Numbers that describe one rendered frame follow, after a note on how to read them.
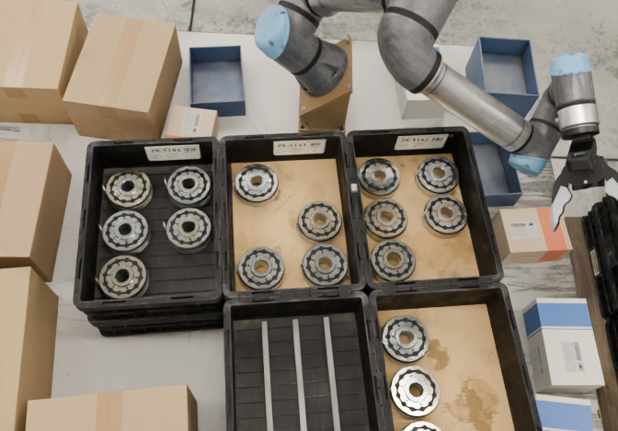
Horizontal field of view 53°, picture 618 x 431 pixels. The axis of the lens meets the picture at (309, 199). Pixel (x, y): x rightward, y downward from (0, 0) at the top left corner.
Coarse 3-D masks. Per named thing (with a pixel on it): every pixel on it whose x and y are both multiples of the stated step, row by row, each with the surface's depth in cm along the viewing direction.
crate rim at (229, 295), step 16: (224, 144) 144; (224, 160) 142; (224, 176) 140; (224, 192) 138; (224, 208) 138; (352, 208) 140; (224, 224) 135; (352, 224) 136; (224, 240) 133; (224, 256) 131; (224, 272) 129; (224, 288) 128; (304, 288) 129; (320, 288) 129; (352, 288) 129
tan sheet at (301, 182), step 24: (240, 168) 153; (288, 168) 154; (312, 168) 154; (336, 168) 154; (288, 192) 150; (312, 192) 151; (336, 192) 151; (240, 216) 147; (264, 216) 147; (288, 216) 147; (240, 240) 144; (264, 240) 144; (288, 240) 145; (336, 240) 145; (288, 264) 142; (240, 288) 138; (288, 288) 139
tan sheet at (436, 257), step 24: (408, 168) 156; (360, 192) 152; (408, 192) 152; (456, 192) 153; (408, 216) 149; (408, 240) 146; (432, 240) 147; (456, 240) 147; (432, 264) 144; (456, 264) 144
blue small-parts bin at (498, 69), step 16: (480, 48) 174; (496, 48) 180; (512, 48) 180; (528, 48) 177; (480, 64) 173; (496, 64) 180; (512, 64) 181; (528, 64) 176; (480, 80) 172; (496, 80) 178; (512, 80) 178; (528, 80) 176; (496, 96) 168; (512, 96) 168; (528, 96) 168
